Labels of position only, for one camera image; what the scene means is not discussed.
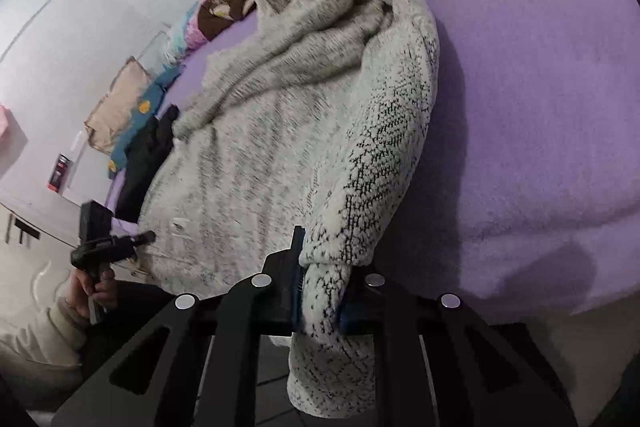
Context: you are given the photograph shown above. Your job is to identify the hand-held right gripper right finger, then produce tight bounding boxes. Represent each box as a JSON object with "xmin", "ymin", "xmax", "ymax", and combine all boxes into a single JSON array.
[{"xmin": 340, "ymin": 267, "xmax": 581, "ymax": 427}]

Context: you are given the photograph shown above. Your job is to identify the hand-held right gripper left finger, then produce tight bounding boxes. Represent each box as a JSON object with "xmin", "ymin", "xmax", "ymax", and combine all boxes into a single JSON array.
[{"xmin": 50, "ymin": 225, "xmax": 306, "ymax": 427}]

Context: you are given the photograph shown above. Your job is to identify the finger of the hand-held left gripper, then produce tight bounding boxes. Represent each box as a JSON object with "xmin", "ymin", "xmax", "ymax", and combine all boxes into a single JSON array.
[{"xmin": 112, "ymin": 230, "xmax": 157, "ymax": 254}]

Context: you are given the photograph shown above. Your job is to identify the white grey fleece jacket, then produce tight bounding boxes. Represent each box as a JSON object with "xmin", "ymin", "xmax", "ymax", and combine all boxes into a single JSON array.
[{"xmin": 137, "ymin": 0, "xmax": 441, "ymax": 420}]

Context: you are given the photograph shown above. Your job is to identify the person's left forearm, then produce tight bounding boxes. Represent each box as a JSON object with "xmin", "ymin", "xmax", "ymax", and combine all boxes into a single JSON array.
[{"xmin": 0, "ymin": 294, "xmax": 86, "ymax": 373}]

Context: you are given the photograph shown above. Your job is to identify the folded black clothes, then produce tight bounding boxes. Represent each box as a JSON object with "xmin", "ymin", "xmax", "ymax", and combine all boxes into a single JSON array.
[{"xmin": 114, "ymin": 104, "xmax": 181, "ymax": 224}]

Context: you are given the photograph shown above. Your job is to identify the person's left hand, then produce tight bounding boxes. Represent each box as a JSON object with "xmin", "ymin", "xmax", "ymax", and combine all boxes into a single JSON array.
[{"xmin": 65, "ymin": 267, "xmax": 118, "ymax": 315}]

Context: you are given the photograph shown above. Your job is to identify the white cabinet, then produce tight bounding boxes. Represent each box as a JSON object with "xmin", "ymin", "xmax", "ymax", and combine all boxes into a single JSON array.
[{"xmin": 0, "ymin": 190, "xmax": 101, "ymax": 298}]

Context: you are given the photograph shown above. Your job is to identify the beige pillow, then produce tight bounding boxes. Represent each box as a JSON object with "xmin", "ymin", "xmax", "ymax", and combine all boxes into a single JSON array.
[{"xmin": 84, "ymin": 56, "xmax": 153, "ymax": 155}]

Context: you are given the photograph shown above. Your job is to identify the pink cloth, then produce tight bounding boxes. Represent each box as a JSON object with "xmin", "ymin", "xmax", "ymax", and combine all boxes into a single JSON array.
[{"xmin": 0, "ymin": 104, "xmax": 28, "ymax": 180}]

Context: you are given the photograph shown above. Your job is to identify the blue pillow with orange spots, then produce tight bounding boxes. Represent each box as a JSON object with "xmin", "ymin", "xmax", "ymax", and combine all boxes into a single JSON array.
[{"xmin": 107, "ymin": 66, "xmax": 183, "ymax": 173}]

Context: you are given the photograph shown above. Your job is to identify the brown printed cloth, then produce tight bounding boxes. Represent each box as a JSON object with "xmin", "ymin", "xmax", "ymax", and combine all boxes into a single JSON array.
[{"xmin": 197, "ymin": 0, "xmax": 258, "ymax": 42}]

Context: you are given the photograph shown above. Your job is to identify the purple bed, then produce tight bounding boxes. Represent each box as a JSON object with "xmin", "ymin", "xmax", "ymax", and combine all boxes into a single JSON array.
[{"xmin": 102, "ymin": 0, "xmax": 640, "ymax": 325}]

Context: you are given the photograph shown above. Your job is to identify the red black wall item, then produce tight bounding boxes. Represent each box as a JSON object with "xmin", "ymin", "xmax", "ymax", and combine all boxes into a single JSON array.
[{"xmin": 47, "ymin": 152, "xmax": 73, "ymax": 194}]

